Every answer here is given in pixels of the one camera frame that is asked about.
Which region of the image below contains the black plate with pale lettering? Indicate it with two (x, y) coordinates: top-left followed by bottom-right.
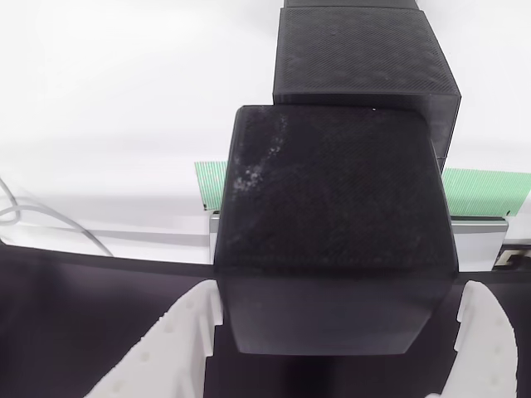
(492, 247), (531, 271)

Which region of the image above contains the black glossy panel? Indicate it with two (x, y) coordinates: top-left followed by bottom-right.
(0, 242), (531, 398)

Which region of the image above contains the grey white camera cable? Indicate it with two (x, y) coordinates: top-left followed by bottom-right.
(0, 176), (114, 258)

